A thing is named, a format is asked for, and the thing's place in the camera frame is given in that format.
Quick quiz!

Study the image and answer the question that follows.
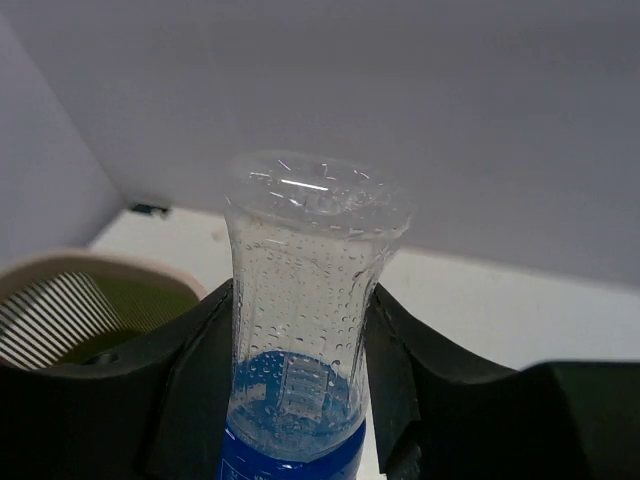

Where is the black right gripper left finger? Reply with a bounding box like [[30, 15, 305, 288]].
[[1, 283, 234, 479]]

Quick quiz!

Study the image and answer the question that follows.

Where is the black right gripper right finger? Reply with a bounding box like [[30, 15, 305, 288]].
[[364, 286, 639, 479]]

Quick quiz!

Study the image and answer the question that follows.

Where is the blue label bottle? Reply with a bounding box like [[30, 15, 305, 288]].
[[218, 151, 411, 479]]

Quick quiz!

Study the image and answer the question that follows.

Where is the olive mesh waste bin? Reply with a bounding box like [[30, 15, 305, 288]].
[[1, 249, 207, 371]]

